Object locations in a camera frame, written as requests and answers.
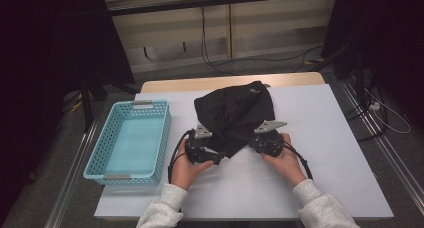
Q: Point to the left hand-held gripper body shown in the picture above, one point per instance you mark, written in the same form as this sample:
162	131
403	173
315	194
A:
197	151

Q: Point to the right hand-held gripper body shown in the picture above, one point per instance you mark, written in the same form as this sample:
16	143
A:
270	143

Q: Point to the black pants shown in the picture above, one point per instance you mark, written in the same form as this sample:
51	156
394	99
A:
233	111

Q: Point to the light blue plastic basket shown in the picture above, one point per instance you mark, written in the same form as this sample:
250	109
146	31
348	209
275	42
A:
133	144

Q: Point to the person's left hand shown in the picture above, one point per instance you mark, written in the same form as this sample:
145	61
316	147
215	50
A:
183	173

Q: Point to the person's right hand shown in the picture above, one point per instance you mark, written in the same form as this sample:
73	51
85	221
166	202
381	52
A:
288	166

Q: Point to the white table cover sheet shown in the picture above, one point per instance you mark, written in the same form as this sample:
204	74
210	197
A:
336	111

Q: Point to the black stand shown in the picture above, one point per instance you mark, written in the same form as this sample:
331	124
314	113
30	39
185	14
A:
359	81
87	111

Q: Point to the beige wooden cabinet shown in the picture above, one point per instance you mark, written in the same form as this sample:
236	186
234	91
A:
273	18

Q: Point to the black horizontal metal bar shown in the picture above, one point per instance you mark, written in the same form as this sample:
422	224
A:
216	1

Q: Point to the narrow black curtain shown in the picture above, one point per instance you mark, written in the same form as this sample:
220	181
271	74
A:
393	38

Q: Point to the wide black curtain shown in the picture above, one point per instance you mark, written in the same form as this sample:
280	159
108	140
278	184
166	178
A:
50	54

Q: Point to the metal floor rail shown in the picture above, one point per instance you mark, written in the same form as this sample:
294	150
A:
400	174
66	194

